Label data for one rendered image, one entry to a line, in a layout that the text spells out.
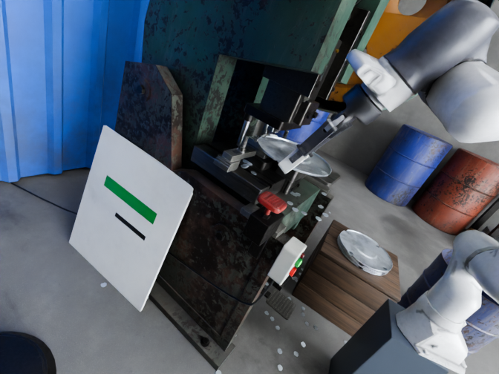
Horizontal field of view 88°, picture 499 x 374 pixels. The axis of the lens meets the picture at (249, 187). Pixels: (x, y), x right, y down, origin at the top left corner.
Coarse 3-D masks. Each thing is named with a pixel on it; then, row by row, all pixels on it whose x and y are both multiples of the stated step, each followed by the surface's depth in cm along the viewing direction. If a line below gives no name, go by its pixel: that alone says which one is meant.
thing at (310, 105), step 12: (336, 48) 83; (324, 72) 86; (276, 84) 84; (264, 96) 88; (276, 96) 85; (288, 96) 83; (300, 96) 81; (312, 96) 89; (264, 108) 89; (276, 108) 86; (288, 108) 84; (300, 108) 84; (312, 108) 86; (288, 120) 85; (300, 120) 85
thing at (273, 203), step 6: (264, 192) 67; (270, 192) 68; (258, 198) 64; (264, 198) 64; (270, 198) 65; (276, 198) 67; (264, 204) 63; (270, 204) 63; (276, 204) 64; (282, 204) 65; (264, 210) 67; (270, 210) 63; (276, 210) 62; (282, 210) 64
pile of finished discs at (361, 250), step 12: (348, 240) 137; (360, 240) 141; (372, 240) 146; (348, 252) 127; (360, 252) 131; (372, 252) 134; (384, 252) 140; (360, 264) 126; (372, 264) 126; (384, 264) 130
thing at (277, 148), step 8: (272, 136) 103; (264, 144) 93; (272, 144) 96; (280, 144) 100; (288, 144) 104; (296, 144) 107; (264, 152) 86; (272, 152) 89; (280, 152) 91; (288, 152) 93; (304, 160) 92; (312, 160) 97; (320, 160) 100; (296, 168) 84; (304, 168) 86; (312, 168) 89; (320, 168) 92; (328, 168) 95; (320, 176) 85
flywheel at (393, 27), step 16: (432, 0) 92; (448, 0) 89; (384, 16) 100; (400, 16) 97; (416, 16) 95; (384, 32) 101; (400, 32) 99; (368, 48) 105; (384, 48) 103; (352, 80) 111; (336, 96) 113
